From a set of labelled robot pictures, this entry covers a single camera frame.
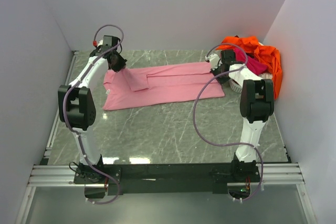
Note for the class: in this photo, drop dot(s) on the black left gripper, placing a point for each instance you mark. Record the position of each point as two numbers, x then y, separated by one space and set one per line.
121 65

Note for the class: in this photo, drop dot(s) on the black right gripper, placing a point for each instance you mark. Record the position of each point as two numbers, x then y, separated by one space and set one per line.
220 81

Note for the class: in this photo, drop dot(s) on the light pink t shirt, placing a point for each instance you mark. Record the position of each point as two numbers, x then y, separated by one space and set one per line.
138 87

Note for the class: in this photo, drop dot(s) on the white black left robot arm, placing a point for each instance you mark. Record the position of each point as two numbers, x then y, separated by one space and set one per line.
77 109

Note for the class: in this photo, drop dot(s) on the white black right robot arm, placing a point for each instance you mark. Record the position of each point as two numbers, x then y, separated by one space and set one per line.
256 106

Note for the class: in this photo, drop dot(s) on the white plastic laundry basket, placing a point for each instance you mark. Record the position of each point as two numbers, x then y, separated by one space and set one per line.
235 86

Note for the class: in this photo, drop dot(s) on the magenta t shirt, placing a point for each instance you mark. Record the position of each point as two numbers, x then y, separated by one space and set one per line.
252 64

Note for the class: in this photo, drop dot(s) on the cream white t shirt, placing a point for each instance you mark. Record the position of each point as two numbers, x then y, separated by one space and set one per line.
266 76

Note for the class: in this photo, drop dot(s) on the orange t shirt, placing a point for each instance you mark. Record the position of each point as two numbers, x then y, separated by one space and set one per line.
268 55

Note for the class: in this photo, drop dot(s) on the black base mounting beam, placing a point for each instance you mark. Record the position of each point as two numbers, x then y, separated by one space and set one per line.
169 178

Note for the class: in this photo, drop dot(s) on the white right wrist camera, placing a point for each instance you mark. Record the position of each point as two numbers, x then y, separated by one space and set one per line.
214 61

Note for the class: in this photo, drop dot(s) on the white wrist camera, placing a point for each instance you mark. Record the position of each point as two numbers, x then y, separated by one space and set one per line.
98 44
214 61

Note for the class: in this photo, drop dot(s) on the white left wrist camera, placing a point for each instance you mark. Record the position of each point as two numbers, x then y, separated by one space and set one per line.
98 44

